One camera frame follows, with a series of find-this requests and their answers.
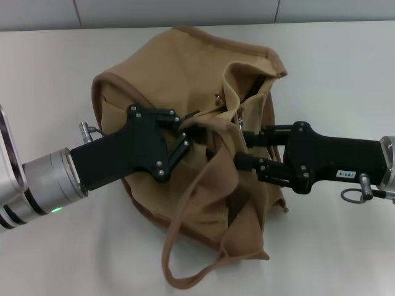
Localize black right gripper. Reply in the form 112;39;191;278
236;120;389;195

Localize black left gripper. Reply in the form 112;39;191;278
70;103;202;191

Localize khaki canvas food bag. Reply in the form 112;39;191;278
91;25;289;282

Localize right gripper cable with plug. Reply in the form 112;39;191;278
340;172;395;205

